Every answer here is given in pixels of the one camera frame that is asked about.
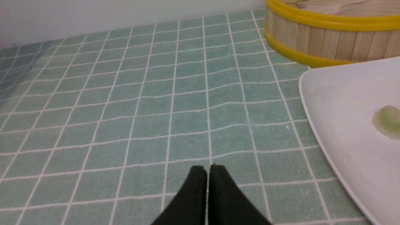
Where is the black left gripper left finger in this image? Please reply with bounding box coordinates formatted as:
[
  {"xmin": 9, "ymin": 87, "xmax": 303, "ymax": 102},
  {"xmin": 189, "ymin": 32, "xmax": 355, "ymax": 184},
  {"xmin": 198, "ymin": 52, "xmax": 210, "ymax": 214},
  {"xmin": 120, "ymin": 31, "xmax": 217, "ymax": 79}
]
[{"xmin": 152, "ymin": 166, "xmax": 208, "ymax": 225}]

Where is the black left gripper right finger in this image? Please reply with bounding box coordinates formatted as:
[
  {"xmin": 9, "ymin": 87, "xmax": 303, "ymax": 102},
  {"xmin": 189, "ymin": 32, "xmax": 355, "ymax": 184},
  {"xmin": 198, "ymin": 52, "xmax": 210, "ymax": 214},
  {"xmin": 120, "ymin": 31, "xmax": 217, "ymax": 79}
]
[{"xmin": 208, "ymin": 165, "xmax": 271, "ymax": 225}]

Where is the green dumpling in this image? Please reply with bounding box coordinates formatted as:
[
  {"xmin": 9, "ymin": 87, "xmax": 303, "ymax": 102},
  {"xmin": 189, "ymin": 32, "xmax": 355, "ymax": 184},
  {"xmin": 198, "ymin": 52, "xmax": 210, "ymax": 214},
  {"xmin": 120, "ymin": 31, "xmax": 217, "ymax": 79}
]
[{"xmin": 372, "ymin": 105, "xmax": 400, "ymax": 140}]

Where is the white square plate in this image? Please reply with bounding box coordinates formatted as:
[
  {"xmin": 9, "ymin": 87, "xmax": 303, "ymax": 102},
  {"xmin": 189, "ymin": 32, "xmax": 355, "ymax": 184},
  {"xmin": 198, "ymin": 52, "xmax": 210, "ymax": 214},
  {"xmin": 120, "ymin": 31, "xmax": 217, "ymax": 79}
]
[{"xmin": 299, "ymin": 57, "xmax": 400, "ymax": 225}]

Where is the teal checkered tablecloth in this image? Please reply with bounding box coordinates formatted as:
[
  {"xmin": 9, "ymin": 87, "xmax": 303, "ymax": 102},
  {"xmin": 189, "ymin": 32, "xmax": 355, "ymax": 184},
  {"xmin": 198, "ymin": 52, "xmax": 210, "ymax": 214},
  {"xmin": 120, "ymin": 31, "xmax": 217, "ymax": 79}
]
[{"xmin": 0, "ymin": 8, "xmax": 369, "ymax": 225}]

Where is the bamboo steamer basket yellow rim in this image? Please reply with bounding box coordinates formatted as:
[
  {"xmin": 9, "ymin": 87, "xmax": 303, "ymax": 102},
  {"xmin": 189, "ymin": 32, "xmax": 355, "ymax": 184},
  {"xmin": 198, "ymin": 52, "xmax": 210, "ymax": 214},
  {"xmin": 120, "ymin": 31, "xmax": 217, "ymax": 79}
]
[{"xmin": 264, "ymin": 0, "xmax": 400, "ymax": 68}]

